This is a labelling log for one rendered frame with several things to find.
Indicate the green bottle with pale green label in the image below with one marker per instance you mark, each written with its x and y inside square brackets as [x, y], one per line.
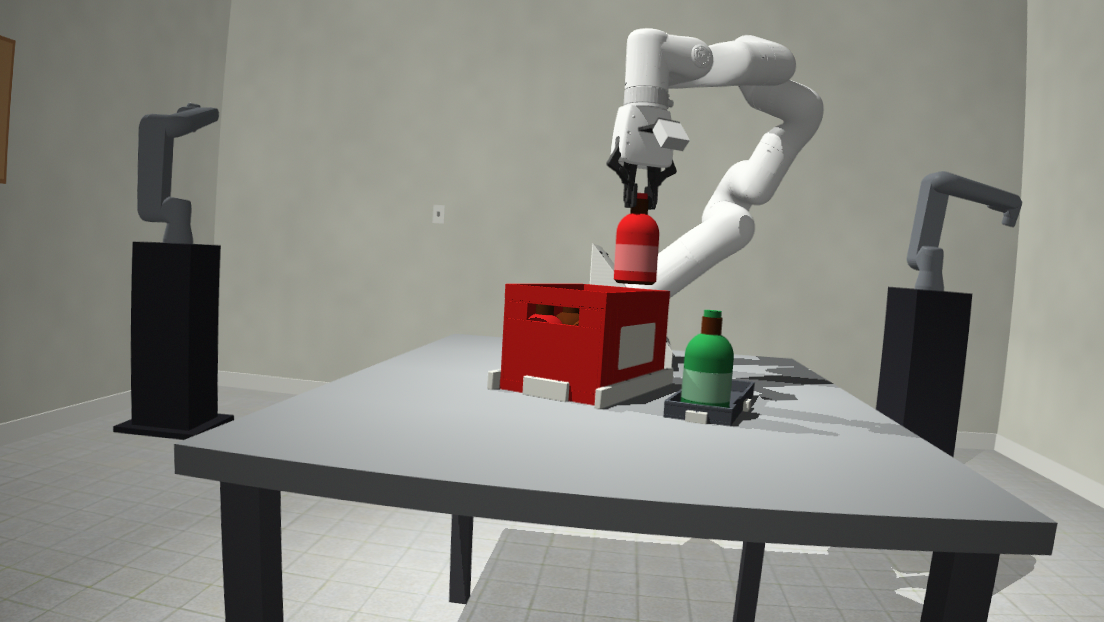
[708, 365]

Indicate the brown bottle with cream cap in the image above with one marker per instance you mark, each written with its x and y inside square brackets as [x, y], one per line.
[569, 316]

